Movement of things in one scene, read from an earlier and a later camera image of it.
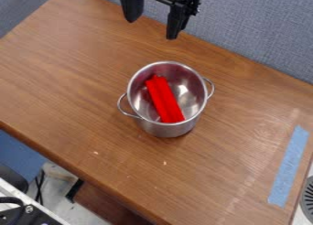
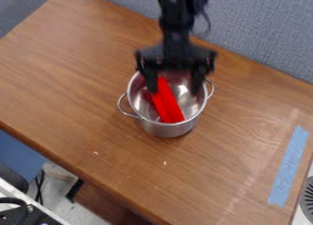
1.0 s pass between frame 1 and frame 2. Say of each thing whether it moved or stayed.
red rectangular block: stayed
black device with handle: stayed
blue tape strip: stayed
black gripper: moved
